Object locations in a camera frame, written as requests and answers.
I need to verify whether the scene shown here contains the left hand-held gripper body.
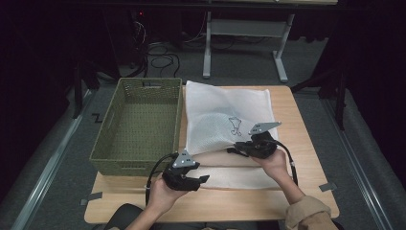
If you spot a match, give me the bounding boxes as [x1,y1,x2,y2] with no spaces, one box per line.
[162,149,199,192]

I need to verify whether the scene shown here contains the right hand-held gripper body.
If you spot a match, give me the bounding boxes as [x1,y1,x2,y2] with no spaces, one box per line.
[247,121,282,160]

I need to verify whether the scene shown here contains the white mesh laundry bag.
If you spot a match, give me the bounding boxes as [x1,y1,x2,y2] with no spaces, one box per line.
[184,80,282,190]

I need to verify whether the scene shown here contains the green woven basket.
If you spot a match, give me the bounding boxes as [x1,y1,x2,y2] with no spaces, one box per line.
[89,77,184,177]

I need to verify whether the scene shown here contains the person's right hand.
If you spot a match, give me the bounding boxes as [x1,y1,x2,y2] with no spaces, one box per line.
[252,149,288,180]

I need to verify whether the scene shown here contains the person's left hand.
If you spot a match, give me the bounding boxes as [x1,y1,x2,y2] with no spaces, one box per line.
[146,175,190,214]

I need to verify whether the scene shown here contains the grey tape strip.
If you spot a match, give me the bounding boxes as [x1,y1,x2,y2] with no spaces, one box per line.
[319,182,338,193]
[79,191,103,206]

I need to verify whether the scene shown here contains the black metal stand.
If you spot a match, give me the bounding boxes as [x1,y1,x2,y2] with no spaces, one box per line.
[72,60,100,120]
[290,68,349,131]

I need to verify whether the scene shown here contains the dark computer tower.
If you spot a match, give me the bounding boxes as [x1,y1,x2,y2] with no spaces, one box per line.
[104,8,147,70]

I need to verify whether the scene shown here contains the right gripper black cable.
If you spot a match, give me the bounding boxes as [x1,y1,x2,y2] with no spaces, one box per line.
[271,139,300,186]

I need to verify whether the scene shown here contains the metal floor rail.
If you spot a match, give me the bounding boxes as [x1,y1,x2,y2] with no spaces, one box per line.
[322,99,395,230]
[11,89,94,230]

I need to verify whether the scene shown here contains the black floor cable bundle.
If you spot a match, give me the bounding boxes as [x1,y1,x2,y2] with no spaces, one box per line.
[127,18,181,80]

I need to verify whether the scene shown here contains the white metal desk frame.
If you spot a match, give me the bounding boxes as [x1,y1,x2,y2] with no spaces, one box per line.
[202,11,296,83]

